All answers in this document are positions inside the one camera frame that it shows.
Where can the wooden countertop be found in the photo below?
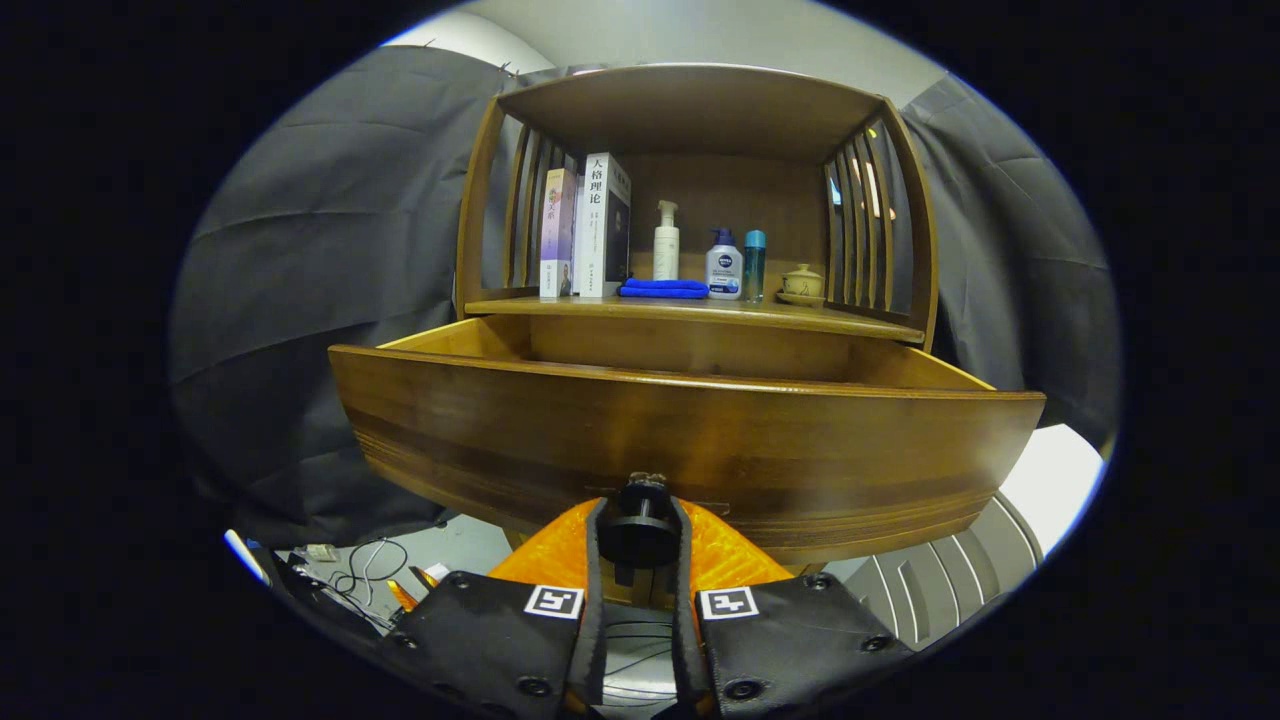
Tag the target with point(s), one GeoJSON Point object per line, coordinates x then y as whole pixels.
{"type": "Point", "coordinates": [800, 315]}

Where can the white thick book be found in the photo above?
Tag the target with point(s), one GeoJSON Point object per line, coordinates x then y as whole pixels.
{"type": "Point", "coordinates": [592, 240]}

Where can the teal slim bottle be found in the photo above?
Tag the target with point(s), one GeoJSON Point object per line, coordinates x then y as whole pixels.
{"type": "Point", "coordinates": [754, 265]}

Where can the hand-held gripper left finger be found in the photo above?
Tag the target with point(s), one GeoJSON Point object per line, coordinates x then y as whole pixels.
{"type": "Point", "coordinates": [596, 600]}

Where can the white bar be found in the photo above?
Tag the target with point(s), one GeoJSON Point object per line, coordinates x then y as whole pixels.
{"type": "Point", "coordinates": [245, 555]}

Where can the brown wooden drawer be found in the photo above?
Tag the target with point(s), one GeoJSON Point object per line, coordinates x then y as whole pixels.
{"type": "Point", "coordinates": [700, 440]}

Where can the blue folded cloth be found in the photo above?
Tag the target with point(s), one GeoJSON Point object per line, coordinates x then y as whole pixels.
{"type": "Point", "coordinates": [660, 290]}

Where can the purple book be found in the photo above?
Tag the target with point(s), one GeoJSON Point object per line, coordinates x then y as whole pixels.
{"type": "Point", "coordinates": [556, 230]}

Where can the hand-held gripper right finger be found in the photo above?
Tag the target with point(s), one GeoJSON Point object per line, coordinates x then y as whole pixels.
{"type": "Point", "coordinates": [684, 600]}

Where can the grey ribbed panel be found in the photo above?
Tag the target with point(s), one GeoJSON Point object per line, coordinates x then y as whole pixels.
{"type": "Point", "coordinates": [950, 580]}

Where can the brown wooden cabinet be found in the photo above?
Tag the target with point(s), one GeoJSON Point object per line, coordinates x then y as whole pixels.
{"type": "Point", "coordinates": [740, 200]}

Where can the yellow lidded teacup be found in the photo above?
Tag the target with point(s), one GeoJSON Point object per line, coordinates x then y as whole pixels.
{"type": "Point", "coordinates": [803, 283]}

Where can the small white device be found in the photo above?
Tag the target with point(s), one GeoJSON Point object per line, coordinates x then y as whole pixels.
{"type": "Point", "coordinates": [322, 552]}

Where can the white bottle with blue cap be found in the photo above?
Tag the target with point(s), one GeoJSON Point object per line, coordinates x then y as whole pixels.
{"type": "Point", "coordinates": [723, 270]}

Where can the white pump bottle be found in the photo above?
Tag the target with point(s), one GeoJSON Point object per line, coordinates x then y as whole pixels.
{"type": "Point", "coordinates": [666, 250]}

